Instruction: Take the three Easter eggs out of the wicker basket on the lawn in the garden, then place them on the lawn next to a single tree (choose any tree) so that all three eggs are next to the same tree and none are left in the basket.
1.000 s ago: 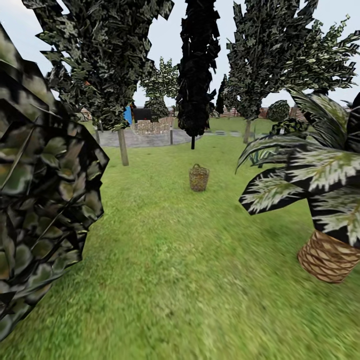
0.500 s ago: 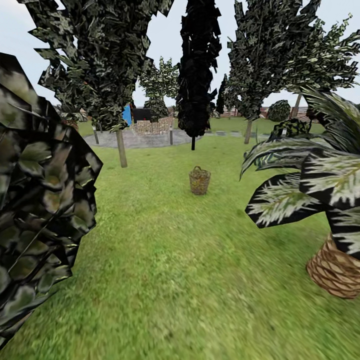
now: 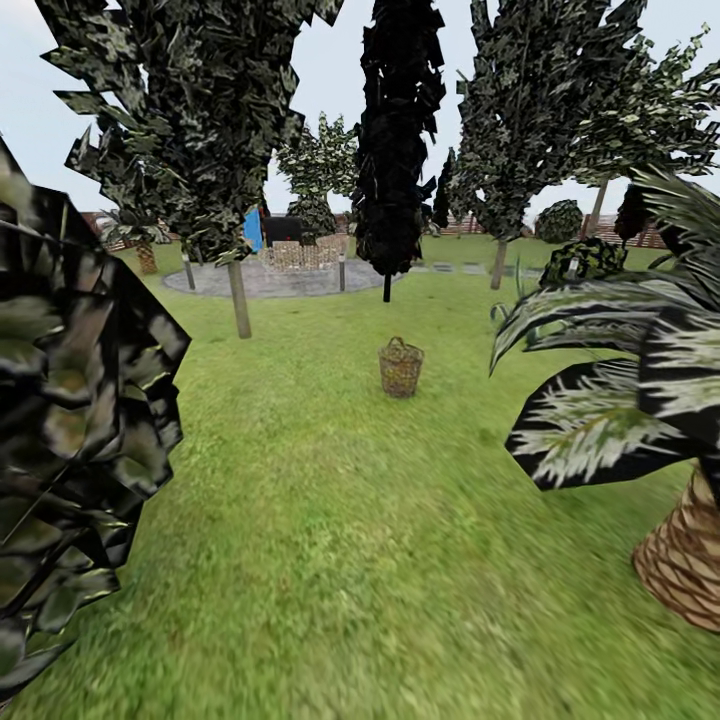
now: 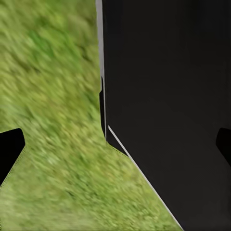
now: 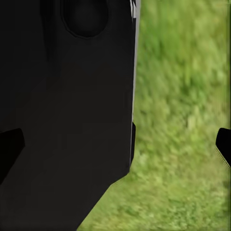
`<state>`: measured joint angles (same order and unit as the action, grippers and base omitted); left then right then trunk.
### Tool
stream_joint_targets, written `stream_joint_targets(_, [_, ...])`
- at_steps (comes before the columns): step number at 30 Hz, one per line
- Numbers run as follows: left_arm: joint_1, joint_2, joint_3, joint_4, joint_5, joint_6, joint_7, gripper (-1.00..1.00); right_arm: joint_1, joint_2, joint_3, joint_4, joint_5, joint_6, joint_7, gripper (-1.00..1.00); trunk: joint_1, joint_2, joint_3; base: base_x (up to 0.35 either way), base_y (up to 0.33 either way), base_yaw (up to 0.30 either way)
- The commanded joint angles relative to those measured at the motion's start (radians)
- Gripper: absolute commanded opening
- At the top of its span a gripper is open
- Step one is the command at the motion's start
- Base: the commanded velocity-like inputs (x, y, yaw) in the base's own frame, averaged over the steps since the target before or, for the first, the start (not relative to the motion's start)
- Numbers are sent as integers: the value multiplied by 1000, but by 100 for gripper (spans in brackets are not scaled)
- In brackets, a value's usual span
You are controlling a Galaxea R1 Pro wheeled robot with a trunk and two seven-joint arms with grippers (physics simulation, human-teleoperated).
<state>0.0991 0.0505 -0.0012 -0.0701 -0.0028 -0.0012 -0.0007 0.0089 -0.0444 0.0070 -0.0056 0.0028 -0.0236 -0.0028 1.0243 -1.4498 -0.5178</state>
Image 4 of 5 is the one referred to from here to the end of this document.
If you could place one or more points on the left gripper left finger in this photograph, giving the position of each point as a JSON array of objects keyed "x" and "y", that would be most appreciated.
[{"x": 11, "y": 144}]

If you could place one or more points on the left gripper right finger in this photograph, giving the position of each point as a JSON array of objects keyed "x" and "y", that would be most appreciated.
[{"x": 223, "y": 143}]

